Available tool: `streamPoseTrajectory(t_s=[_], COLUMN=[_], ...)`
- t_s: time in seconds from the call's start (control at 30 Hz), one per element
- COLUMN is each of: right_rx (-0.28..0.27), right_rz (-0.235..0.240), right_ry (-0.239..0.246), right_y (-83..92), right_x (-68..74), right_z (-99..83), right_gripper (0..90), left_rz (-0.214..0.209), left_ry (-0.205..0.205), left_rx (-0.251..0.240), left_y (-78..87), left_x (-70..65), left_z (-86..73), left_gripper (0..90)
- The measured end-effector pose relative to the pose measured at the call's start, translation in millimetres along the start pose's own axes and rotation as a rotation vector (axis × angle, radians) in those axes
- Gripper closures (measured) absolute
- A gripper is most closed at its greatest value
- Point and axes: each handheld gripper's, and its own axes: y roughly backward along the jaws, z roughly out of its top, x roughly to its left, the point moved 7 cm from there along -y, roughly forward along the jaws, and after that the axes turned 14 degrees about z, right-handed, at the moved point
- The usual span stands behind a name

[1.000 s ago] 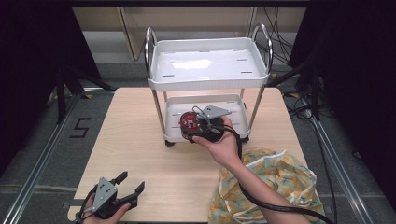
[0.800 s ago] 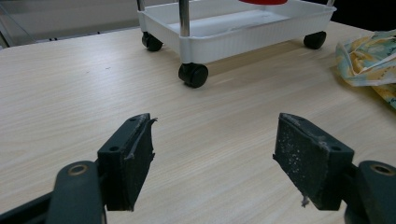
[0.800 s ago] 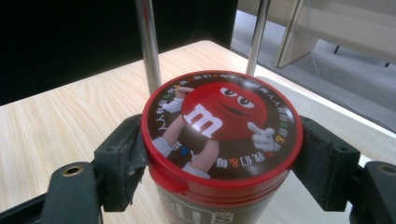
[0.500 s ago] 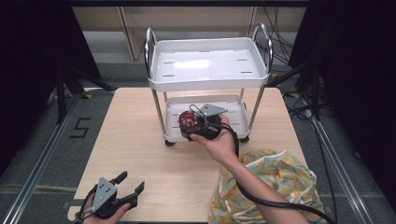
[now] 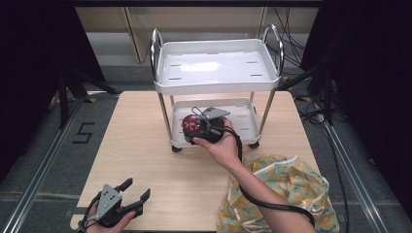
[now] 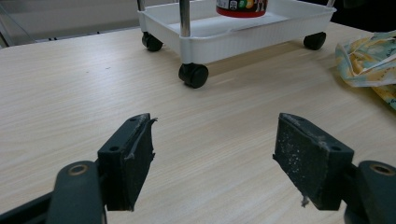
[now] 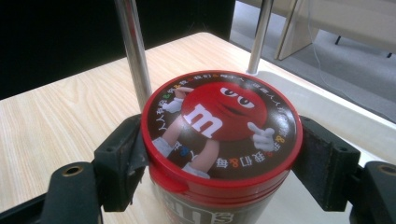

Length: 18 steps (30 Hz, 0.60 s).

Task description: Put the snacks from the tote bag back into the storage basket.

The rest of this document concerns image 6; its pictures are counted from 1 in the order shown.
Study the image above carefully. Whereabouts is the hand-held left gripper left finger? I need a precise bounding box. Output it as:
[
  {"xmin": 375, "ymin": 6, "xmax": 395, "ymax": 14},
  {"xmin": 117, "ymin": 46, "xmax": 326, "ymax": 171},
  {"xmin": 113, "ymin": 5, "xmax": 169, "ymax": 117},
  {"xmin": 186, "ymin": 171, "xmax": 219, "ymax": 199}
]
[{"xmin": 96, "ymin": 112, "xmax": 159, "ymax": 213}]

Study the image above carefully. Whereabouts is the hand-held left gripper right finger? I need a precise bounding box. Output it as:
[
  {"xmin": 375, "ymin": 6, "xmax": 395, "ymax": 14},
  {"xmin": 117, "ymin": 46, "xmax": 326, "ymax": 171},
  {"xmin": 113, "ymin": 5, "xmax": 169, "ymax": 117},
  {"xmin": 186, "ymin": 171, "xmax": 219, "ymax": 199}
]
[{"xmin": 272, "ymin": 112, "xmax": 356, "ymax": 212}]

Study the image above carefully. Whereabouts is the yellow patterned cloth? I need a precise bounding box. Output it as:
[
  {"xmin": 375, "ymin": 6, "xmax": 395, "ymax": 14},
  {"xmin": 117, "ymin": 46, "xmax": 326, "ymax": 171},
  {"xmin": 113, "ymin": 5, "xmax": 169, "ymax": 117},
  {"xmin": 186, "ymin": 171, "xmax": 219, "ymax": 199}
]
[{"xmin": 334, "ymin": 29, "xmax": 396, "ymax": 112}]

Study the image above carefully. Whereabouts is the white two-tier trolley cart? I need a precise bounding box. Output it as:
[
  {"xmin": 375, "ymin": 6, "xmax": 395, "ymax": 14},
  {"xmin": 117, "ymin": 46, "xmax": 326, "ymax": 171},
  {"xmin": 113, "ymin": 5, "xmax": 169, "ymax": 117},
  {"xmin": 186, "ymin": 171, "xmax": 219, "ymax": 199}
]
[{"xmin": 136, "ymin": 0, "xmax": 338, "ymax": 90}]

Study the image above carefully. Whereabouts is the red round can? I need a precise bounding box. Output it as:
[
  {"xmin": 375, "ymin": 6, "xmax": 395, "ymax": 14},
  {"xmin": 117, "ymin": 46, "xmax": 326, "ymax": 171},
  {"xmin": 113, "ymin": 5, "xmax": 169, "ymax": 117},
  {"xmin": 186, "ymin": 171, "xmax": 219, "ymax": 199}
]
[{"xmin": 215, "ymin": 0, "xmax": 270, "ymax": 19}]

